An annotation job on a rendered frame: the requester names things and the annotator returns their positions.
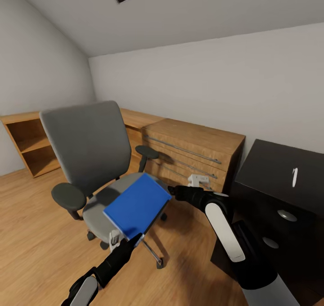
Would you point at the cabinet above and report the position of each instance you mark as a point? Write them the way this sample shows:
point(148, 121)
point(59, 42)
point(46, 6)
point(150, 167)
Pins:
point(292, 240)
point(187, 149)

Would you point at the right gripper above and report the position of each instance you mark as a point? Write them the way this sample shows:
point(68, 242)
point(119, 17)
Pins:
point(184, 193)

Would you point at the swivel chair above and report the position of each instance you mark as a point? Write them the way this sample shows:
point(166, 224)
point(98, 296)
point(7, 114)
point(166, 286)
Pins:
point(93, 148)

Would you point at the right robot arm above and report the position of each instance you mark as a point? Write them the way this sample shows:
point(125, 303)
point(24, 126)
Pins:
point(259, 281)

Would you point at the folder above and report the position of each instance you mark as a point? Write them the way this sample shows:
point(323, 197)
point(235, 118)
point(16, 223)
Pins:
point(136, 209)

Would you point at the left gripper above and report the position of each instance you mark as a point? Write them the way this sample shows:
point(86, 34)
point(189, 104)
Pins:
point(121, 255)

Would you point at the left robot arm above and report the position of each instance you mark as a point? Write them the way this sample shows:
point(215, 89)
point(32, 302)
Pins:
point(84, 290)

